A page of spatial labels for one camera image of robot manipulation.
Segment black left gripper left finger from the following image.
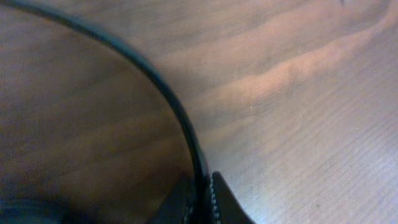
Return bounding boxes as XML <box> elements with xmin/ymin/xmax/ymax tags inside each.
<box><xmin>146</xmin><ymin>177</ymin><xmax>195</xmax><ymax>224</ymax></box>

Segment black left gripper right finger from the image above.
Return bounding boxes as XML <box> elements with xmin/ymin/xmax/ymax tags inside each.
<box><xmin>210</xmin><ymin>172</ymin><xmax>254</xmax><ymax>224</ymax></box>

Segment black USB cable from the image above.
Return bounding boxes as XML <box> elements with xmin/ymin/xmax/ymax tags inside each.
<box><xmin>0</xmin><ymin>0</ymin><xmax>212</xmax><ymax>224</ymax></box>

